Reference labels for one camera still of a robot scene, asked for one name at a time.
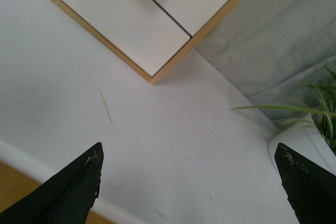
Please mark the green spider plant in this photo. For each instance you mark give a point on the green spider plant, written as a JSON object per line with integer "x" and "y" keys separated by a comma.
{"x": 322, "y": 115}

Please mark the wooden toothpick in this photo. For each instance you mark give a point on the wooden toothpick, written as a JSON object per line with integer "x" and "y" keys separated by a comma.
{"x": 106, "y": 107}

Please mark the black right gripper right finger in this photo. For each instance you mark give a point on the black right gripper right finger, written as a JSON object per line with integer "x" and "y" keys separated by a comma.
{"x": 309, "y": 187}

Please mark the grey-green curtain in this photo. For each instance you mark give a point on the grey-green curtain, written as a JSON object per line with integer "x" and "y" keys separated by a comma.
{"x": 271, "y": 50}

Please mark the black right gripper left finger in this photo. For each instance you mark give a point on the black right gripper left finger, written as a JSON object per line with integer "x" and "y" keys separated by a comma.
{"x": 67, "y": 197}

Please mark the wooden drawer cabinet frame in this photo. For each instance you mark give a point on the wooden drawer cabinet frame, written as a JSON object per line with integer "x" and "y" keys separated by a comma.
{"x": 193, "y": 41}

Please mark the white plant pot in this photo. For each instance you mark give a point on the white plant pot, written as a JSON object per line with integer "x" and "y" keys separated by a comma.
{"x": 307, "y": 141}

